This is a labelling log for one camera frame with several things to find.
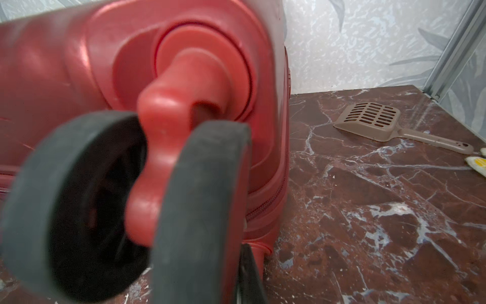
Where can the brown slotted litter scoop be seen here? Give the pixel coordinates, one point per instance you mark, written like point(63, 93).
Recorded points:
point(381, 123)

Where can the red hard-shell suitcase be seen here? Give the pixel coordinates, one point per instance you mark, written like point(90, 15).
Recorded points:
point(140, 134)

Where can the yellow rubber glove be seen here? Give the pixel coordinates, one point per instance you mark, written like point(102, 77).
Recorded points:
point(478, 163)

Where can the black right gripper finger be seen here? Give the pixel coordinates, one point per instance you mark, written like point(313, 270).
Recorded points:
point(249, 288)

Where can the aluminium cage frame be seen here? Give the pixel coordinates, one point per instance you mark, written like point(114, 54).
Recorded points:
point(467, 36)

